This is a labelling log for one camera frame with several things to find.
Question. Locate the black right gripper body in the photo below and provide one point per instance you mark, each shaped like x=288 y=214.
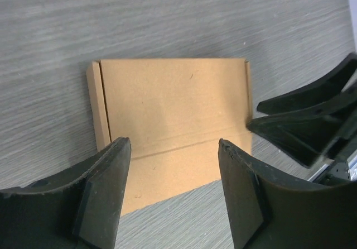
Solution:
x=340 y=162

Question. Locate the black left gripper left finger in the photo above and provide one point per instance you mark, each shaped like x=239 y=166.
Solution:
x=78 y=207

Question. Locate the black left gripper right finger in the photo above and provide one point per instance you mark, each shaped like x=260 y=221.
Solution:
x=268 y=208

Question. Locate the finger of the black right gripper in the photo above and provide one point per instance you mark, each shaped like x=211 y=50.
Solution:
x=314 y=93
x=292 y=132

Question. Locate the brown cardboard box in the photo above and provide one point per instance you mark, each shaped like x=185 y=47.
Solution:
x=174 y=111

